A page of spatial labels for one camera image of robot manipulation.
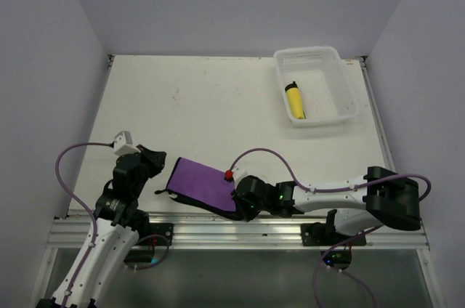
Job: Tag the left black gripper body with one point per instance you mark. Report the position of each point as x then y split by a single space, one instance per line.
139 184

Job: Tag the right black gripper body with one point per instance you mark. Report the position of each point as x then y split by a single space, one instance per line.
248 210

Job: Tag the purple grey towel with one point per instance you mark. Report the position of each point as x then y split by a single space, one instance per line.
194 184

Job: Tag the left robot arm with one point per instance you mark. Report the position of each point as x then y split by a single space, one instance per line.
117 225

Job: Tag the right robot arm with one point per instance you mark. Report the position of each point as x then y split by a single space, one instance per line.
378 198

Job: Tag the white plastic basket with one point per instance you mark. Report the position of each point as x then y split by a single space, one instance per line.
319 72

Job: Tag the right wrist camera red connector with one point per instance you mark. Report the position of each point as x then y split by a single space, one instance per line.
235 175

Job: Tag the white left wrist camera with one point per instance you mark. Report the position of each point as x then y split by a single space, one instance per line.
123 144

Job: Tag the left black base bracket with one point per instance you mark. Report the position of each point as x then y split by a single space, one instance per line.
157 234

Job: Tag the black base bracket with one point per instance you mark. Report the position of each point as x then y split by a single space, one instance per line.
157 234
319 234

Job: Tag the right black base bracket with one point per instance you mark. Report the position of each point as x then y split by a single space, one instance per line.
319 234

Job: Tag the aluminium mounting rail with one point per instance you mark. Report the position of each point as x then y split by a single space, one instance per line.
203 231

